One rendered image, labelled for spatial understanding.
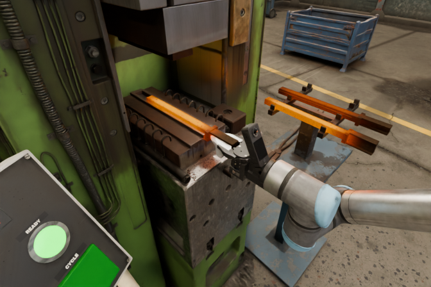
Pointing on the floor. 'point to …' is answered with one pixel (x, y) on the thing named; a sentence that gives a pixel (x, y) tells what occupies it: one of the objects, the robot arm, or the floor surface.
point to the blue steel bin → (329, 34)
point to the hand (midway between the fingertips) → (215, 134)
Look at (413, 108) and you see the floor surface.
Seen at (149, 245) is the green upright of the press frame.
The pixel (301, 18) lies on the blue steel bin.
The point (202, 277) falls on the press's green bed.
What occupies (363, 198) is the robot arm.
